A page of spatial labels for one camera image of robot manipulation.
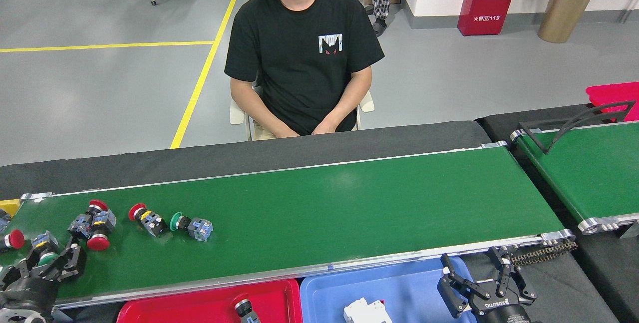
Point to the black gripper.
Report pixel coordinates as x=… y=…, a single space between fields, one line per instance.
x=27 y=293
x=501 y=313

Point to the red push button switch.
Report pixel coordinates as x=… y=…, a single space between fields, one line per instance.
x=98 y=243
x=154 y=223
x=4 y=220
x=245 y=309
x=16 y=239
x=80 y=225

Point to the white circuit breaker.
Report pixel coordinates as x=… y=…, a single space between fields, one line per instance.
x=367 y=312

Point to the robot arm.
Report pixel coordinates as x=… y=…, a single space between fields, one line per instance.
x=20 y=315

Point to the blue plastic tray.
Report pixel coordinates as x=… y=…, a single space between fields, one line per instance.
x=409 y=288

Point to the red plastic tray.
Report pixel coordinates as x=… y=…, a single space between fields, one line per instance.
x=174 y=308

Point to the short green conveyor belt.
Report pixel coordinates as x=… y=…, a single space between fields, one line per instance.
x=594 y=173

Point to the long green conveyor belt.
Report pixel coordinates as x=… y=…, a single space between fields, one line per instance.
x=349 y=203

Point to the person's left hand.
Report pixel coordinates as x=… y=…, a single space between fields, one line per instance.
x=324 y=128

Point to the person's right hand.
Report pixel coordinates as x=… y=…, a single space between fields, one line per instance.
x=287 y=133

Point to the yellow plastic bin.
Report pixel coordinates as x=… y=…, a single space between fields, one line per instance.
x=7 y=207

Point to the small black table cloth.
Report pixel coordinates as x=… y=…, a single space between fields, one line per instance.
x=494 y=121

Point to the red plastic bin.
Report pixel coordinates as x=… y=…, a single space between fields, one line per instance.
x=614 y=94

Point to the red fire extinguisher box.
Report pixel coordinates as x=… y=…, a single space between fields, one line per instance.
x=489 y=8

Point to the potted plant in gold pot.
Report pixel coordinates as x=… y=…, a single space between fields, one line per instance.
x=561 y=16

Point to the black guide frame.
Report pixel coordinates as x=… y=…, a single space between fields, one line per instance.
x=604 y=109

